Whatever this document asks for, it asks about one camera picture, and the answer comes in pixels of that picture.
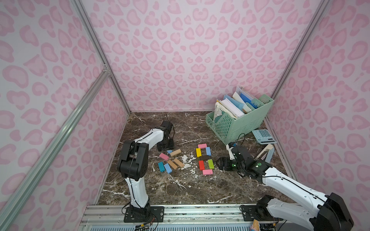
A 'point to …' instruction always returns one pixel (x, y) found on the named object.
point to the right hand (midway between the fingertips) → (220, 162)
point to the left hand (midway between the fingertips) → (169, 146)
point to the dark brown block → (204, 158)
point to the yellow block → (198, 152)
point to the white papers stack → (225, 105)
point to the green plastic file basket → (230, 130)
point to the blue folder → (247, 100)
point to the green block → (211, 163)
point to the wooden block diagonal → (178, 163)
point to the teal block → (161, 166)
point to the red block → (201, 165)
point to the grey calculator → (263, 136)
